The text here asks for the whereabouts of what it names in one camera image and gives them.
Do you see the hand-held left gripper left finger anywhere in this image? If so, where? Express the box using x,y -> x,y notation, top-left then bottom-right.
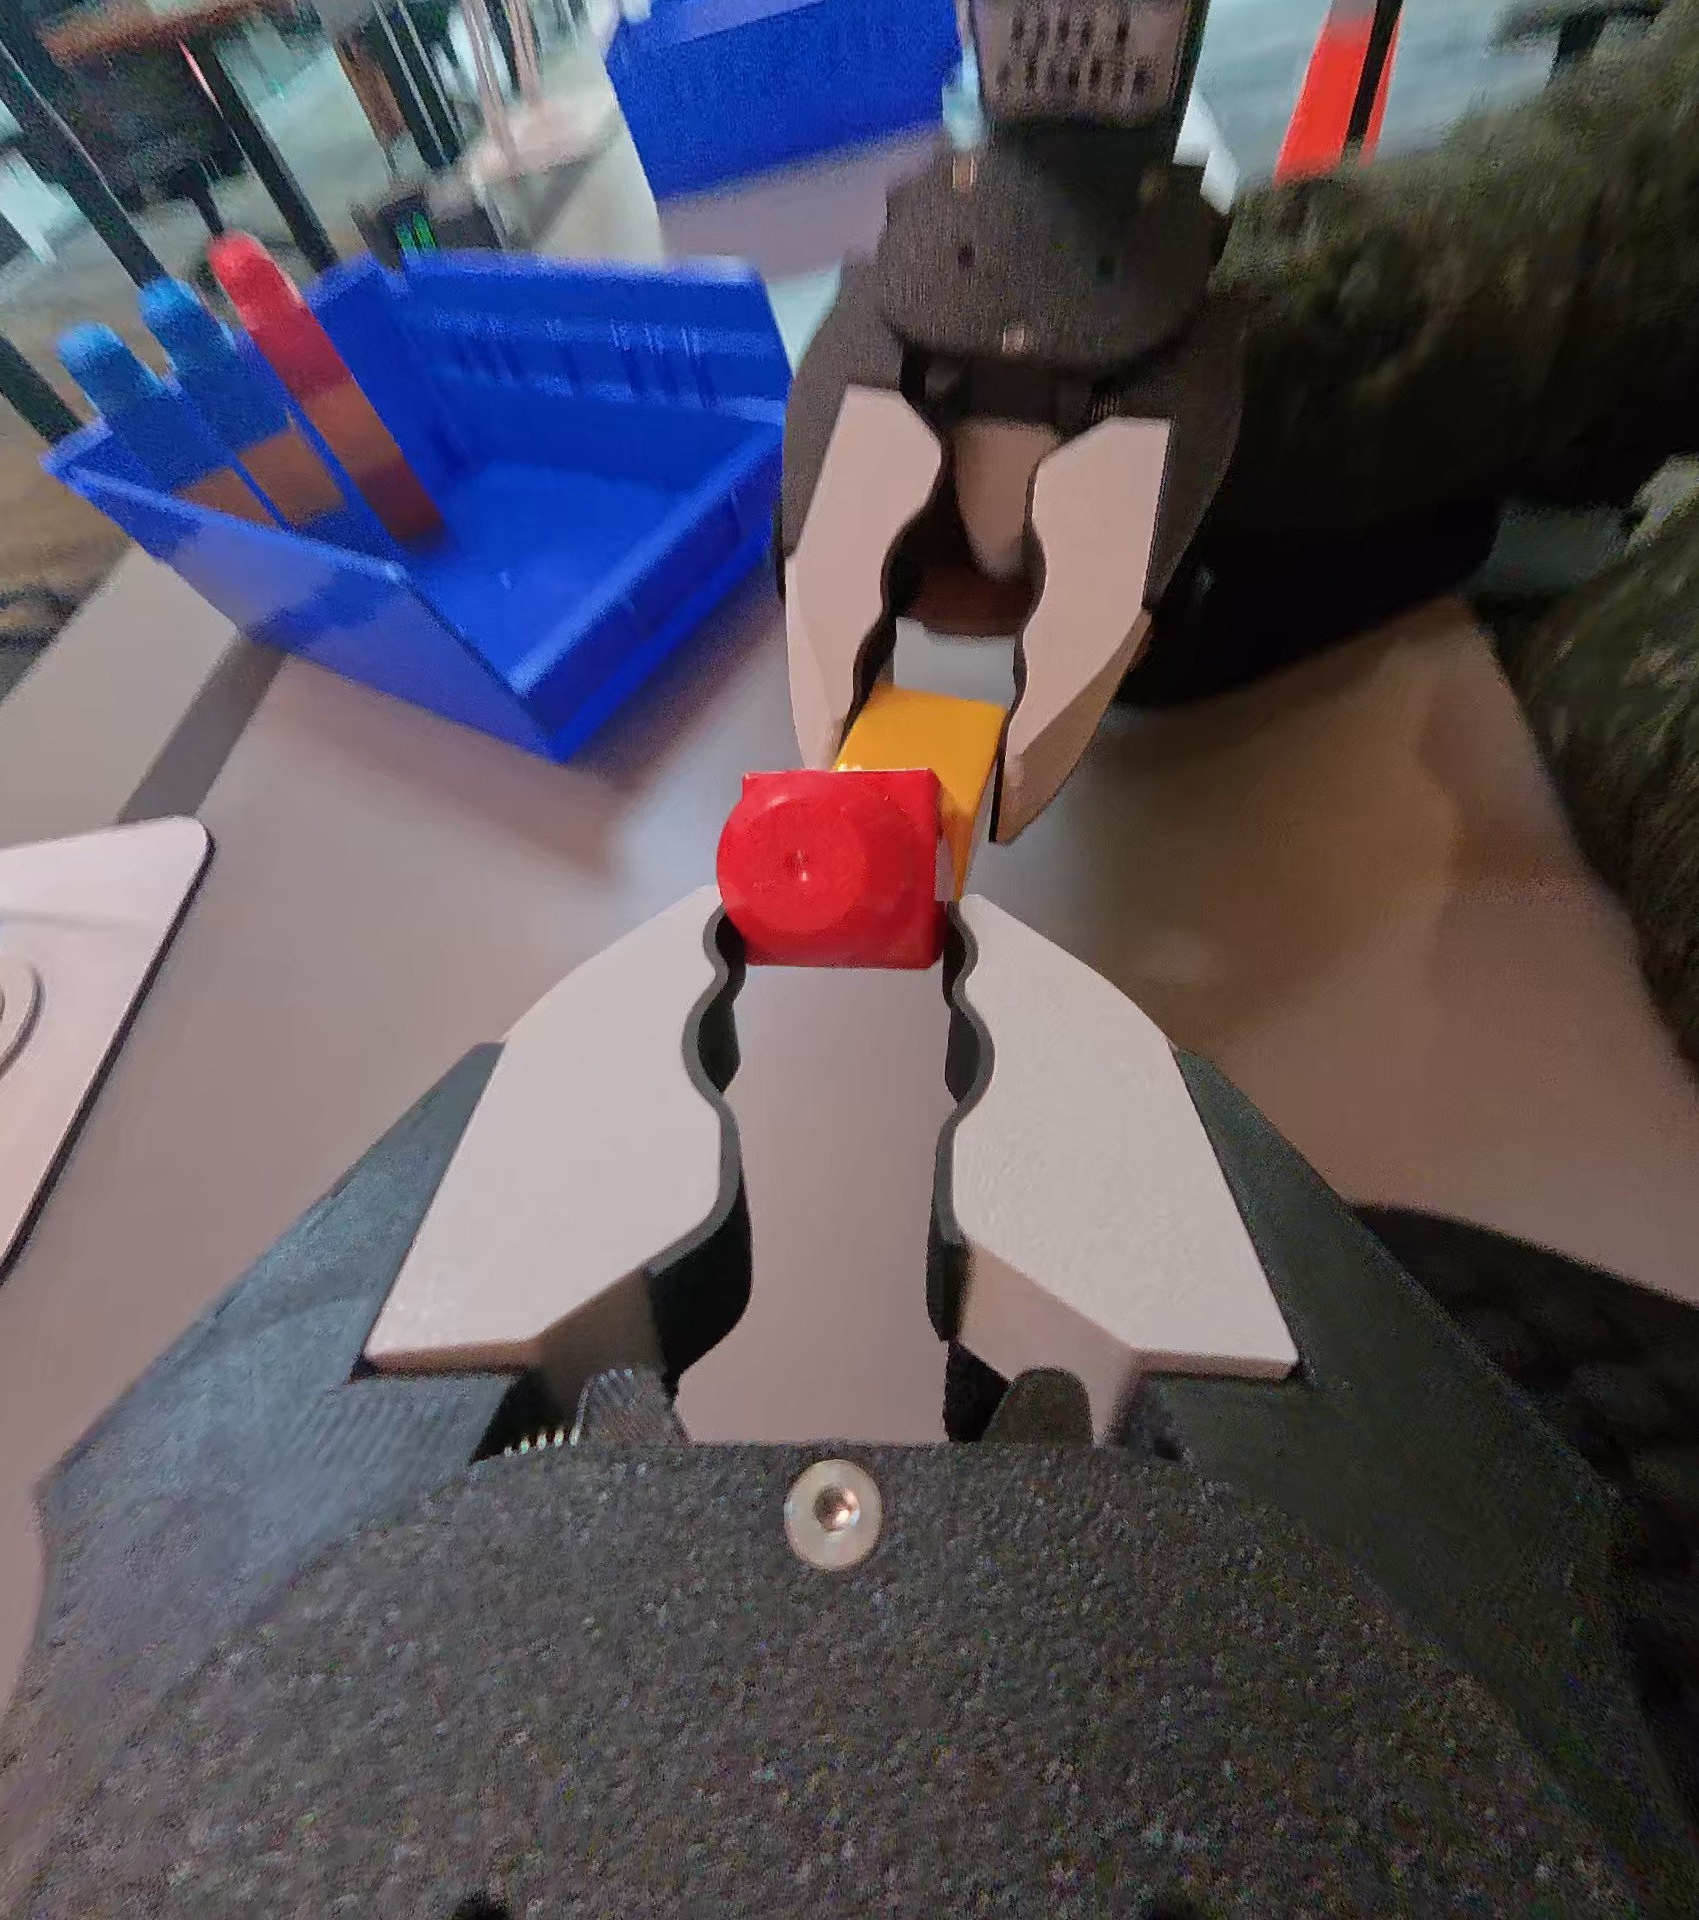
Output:
362,884 -> 754,1450

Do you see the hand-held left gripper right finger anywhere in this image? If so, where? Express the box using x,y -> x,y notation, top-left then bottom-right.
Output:
928,895 -> 1304,1447

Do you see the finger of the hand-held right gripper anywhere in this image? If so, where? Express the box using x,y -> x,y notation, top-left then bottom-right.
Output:
992,414 -> 1182,847
784,382 -> 960,778

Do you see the blue plastic bin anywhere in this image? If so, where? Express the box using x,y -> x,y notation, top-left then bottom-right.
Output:
47,253 -> 792,765
604,0 -> 964,200

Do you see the blue mega block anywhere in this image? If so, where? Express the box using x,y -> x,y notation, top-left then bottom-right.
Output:
59,322 -> 216,487
136,283 -> 300,457

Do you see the person's right forearm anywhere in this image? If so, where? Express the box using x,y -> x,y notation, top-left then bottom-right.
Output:
1210,0 -> 1699,513

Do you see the person's right hand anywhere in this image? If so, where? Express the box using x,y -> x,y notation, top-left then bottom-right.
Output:
916,563 -> 1038,637

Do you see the orange traffic cone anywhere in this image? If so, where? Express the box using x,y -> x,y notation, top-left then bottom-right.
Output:
1276,0 -> 1404,187

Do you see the white document stand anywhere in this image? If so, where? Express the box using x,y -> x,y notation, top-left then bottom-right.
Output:
0,817 -> 214,1352

